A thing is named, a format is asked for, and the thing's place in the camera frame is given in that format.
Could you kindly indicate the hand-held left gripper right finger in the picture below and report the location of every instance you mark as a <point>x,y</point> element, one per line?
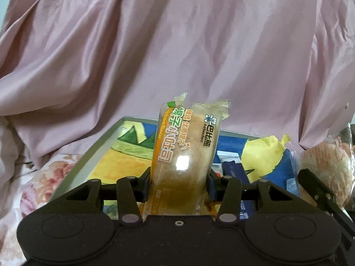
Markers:
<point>212,188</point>

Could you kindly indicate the pink satin curtain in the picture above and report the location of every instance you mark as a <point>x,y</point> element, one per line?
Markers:
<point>166,47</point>

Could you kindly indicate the pale pink quilt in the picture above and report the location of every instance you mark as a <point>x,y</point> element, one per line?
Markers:
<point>8,138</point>

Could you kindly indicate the grey shallow tray box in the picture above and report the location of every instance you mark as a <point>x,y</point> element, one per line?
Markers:
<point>86,169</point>

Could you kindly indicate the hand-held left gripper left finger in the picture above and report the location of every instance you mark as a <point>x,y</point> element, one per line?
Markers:
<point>144,185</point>

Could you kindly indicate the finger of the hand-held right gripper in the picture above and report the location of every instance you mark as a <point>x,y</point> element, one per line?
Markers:
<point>313,185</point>

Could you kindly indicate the floral bed sheet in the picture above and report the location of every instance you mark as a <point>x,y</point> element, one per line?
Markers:
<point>36,183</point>

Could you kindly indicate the white rice cracker packet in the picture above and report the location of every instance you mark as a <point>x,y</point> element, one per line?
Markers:
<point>327,166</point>

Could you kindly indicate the yellow toast bread packet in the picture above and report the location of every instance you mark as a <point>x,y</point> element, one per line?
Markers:
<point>183,144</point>

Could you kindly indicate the light blue sausage packet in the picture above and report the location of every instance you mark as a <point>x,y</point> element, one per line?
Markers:
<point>228,157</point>

